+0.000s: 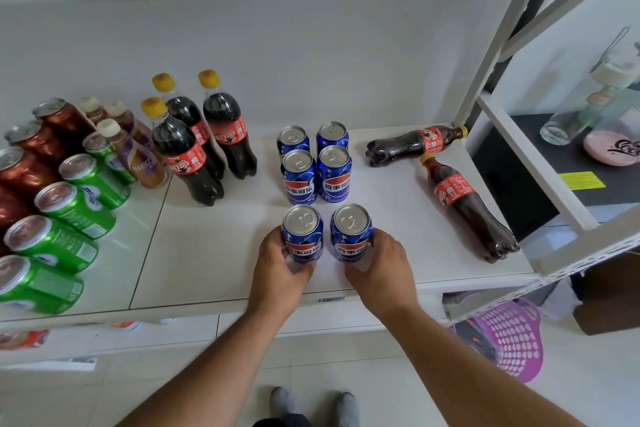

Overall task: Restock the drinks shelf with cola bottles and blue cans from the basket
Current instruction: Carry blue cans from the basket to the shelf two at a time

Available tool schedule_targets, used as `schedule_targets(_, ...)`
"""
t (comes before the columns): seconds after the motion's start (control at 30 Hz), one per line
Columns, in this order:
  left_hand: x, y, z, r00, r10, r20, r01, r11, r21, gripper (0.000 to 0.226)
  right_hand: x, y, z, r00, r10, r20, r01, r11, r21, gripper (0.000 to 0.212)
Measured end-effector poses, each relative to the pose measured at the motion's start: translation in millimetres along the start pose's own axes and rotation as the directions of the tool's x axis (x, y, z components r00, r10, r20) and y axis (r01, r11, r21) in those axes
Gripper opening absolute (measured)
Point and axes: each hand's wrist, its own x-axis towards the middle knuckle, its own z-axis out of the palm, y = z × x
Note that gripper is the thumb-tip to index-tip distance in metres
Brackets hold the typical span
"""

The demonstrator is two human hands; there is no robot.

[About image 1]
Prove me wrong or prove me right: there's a person's grey shoe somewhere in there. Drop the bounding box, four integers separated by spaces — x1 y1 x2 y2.
333 391 361 427
269 386 296 420

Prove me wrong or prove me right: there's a person's right forearm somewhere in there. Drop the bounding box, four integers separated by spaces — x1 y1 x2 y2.
387 304 586 427

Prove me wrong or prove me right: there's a brown wooden cabinet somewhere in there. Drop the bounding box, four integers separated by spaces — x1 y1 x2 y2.
572 251 640 336

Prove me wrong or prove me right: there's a wrapped pack of small bottles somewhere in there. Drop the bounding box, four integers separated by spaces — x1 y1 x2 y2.
0 329 51 352

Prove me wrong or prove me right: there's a person's left forearm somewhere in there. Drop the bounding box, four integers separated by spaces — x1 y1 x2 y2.
117 304 289 427

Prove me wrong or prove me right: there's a blue Pepsi can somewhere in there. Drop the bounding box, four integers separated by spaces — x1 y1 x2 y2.
315 121 350 150
329 202 373 272
276 125 311 157
317 145 353 204
281 203 325 274
280 149 319 206

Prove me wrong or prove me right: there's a red drink can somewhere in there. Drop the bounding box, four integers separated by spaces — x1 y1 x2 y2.
0 185 35 232
32 97 96 155
0 146 61 200
3 121 69 167

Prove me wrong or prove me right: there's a clear bottle white cap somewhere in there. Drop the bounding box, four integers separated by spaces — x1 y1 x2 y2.
539 49 640 146

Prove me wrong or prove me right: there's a teal bottle grey cap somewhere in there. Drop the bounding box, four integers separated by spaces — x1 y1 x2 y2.
599 41 640 132

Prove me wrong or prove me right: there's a white metal shelf rack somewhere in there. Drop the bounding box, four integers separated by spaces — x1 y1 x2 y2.
0 0 640 372

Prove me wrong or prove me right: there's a pink handled mug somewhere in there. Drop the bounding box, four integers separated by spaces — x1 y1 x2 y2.
583 129 640 167

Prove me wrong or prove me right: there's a person's right hand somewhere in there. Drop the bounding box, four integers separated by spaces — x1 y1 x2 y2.
343 228 420 322

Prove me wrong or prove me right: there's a cola bottle front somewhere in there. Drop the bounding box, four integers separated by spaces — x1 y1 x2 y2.
140 96 225 207
419 153 522 264

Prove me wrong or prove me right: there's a yellow sticker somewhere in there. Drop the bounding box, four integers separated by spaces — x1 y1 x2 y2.
558 171 607 191

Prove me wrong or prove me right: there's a red label small bottle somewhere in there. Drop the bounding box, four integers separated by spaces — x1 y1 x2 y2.
77 96 109 126

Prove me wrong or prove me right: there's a purple label coffee bottle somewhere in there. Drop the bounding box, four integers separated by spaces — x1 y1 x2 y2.
96 118 169 190
105 100 156 152

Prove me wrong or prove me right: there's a person's black trouser leg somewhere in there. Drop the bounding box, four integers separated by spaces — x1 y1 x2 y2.
252 413 313 427

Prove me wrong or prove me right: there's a purple plastic basket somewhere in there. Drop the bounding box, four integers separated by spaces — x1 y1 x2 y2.
449 297 545 385

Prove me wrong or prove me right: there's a cola bottle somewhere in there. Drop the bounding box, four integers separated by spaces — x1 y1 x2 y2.
419 153 522 264
197 69 259 180
365 125 469 168
151 72 226 181
140 96 225 207

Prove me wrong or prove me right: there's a white plastic bag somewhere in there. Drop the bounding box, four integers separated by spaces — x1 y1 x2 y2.
542 276 583 322

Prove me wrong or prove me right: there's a black cabinet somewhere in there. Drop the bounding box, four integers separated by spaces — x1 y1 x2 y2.
472 113 640 242

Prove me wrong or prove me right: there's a person's left hand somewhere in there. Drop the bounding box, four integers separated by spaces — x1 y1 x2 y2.
248 225 317 320

